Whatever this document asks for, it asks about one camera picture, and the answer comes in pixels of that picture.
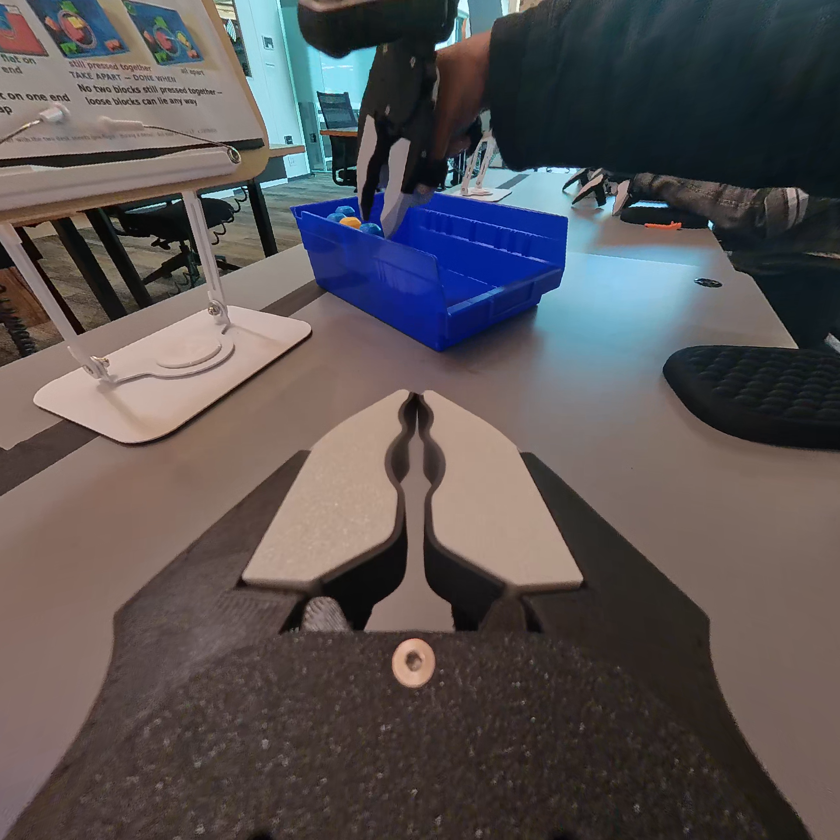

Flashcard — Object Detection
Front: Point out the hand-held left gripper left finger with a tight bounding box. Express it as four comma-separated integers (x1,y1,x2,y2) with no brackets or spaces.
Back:
241,390,421,592

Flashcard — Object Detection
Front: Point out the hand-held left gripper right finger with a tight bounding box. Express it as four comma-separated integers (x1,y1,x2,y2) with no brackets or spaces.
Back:
417,390,586,595

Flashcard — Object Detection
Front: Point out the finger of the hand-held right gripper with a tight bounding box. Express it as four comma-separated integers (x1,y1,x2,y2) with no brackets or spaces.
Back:
381,138,421,238
356,118,383,221

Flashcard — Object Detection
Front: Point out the blue plastic bin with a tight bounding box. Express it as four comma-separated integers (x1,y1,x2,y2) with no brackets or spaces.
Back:
290,190,569,353

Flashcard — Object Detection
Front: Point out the person's right forearm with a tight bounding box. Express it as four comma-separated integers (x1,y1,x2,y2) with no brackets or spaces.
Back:
486,0,840,198

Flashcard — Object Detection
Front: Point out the person's right hand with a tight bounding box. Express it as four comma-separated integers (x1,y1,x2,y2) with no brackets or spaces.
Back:
433,33,493,158

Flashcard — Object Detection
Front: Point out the wooden top office desk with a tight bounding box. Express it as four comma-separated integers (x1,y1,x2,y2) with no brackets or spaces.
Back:
319,126,361,173

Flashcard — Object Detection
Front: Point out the black office chair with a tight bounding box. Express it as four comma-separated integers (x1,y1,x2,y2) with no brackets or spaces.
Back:
317,91,361,188
105,193,244,290

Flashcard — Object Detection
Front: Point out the wooden document stand white base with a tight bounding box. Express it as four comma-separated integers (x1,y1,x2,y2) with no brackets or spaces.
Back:
458,128,513,202
0,0,312,446

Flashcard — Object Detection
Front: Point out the printed instruction sheet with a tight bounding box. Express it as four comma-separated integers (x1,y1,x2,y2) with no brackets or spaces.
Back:
0,0,265,161

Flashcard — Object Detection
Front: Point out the black wrist rest pad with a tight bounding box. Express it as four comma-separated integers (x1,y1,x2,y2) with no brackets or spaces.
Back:
620,202,711,229

